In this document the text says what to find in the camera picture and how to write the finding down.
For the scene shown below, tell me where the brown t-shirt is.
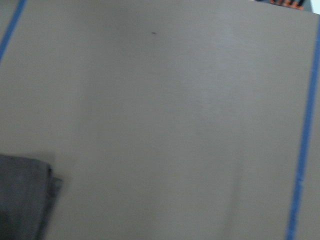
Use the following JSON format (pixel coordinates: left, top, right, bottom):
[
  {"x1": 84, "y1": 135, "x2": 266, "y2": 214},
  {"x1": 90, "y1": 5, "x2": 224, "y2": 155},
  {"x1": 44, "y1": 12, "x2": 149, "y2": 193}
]
[{"x1": 0, "y1": 155, "x2": 63, "y2": 240}]

